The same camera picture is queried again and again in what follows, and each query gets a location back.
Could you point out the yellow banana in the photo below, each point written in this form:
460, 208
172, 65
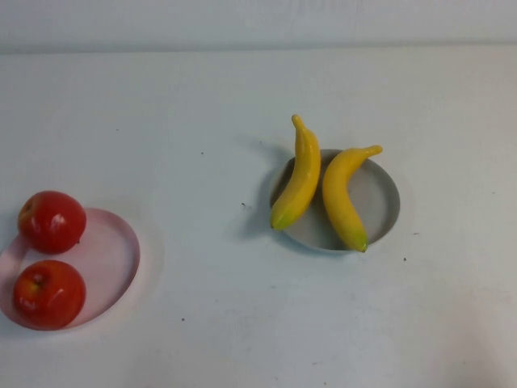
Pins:
301, 182
341, 194

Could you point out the red apple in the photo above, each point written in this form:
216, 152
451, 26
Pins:
50, 297
52, 224

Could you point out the grey round plate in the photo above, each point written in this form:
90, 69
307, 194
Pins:
379, 194

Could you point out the pink round plate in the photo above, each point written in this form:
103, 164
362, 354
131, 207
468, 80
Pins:
109, 258

